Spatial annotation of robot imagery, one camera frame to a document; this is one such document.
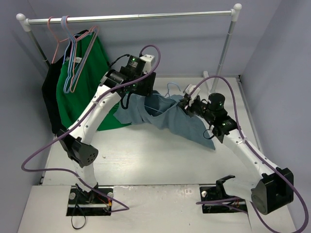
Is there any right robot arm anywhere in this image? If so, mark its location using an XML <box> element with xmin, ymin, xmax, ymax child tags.
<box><xmin>178</xmin><ymin>93</ymin><xmax>294</xmax><ymax>215</ymax></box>

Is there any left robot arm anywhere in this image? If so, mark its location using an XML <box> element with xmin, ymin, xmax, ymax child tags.
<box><xmin>58</xmin><ymin>54</ymin><xmax>159</xmax><ymax>204</ymax></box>

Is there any light blue wire hanger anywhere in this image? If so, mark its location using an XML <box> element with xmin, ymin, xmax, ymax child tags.
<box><xmin>143</xmin><ymin>83</ymin><xmax>182</xmax><ymax>116</ymax></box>

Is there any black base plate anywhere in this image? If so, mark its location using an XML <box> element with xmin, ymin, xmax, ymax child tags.
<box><xmin>66</xmin><ymin>186</ymin><xmax>112</xmax><ymax>216</ymax></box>
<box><xmin>199</xmin><ymin>175</ymin><xmax>248</xmax><ymax>214</ymax></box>

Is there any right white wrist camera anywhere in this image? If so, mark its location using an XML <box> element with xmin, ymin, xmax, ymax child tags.
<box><xmin>183</xmin><ymin>84</ymin><xmax>201</xmax><ymax>107</ymax></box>

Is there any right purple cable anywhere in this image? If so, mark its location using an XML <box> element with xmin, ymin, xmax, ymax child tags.
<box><xmin>191</xmin><ymin>75</ymin><xmax>309</xmax><ymax>233</ymax></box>

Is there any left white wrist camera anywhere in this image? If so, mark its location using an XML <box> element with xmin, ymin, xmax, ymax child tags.
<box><xmin>140</xmin><ymin>54</ymin><xmax>155</xmax><ymax>74</ymax></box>

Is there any green t-shirt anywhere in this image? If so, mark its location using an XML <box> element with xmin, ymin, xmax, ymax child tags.
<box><xmin>56</xmin><ymin>35</ymin><xmax>130</xmax><ymax>131</ymax></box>

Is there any silver clothes rack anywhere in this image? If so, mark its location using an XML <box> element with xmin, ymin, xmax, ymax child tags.
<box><xmin>16</xmin><ymin>3</ymin><xmax>242</xmax><ymax>76</ymax></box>

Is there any purple cable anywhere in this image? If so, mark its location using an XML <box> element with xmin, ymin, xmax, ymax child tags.
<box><xmin>191</xmin><ymin>75</ymin><xmax>309</xmax><ymax>233</ymax></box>
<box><xmin>21</xmin><ymin>45</ymin><xmax>161</xmax><ymax>213</ymax></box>

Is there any black t-shirt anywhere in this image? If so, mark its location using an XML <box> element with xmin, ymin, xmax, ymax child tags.
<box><xmin>42</xmin><ymin>48</ymin><xmax>71</xmax><ymax>134</ymax></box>

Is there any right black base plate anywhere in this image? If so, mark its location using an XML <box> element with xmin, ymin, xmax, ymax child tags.
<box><xmin>199</xmin><ymin>175</ymin><xmax>248</xmax><ymax>214</ymax></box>

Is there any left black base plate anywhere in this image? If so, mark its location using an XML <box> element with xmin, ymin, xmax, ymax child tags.
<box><xmin>66</xmin><ymin>186</ymin><xmax>112</xmax><ymax>216</ymax></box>

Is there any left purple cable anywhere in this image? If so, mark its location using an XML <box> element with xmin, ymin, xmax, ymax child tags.
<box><xmin>21</xmin><ymin>45</ymin><xmax>161</xmax><ymax>213</ymax></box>

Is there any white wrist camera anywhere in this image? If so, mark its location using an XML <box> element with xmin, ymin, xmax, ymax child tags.
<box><xmin>183</xmin><ymin>84</ymin><xmax>201</xmax><ymax>107</ymax></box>
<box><xmin>140</xmin><ymin>54</ymin><xmax>155</xmax><ymax>74</ymax></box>

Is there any blue-grey t-shirt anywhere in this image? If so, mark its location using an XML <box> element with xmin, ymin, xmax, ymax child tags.
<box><xmin>114</xmin><ymin>91</ymin><xmax>215</xmax><ymax>150</ymax></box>

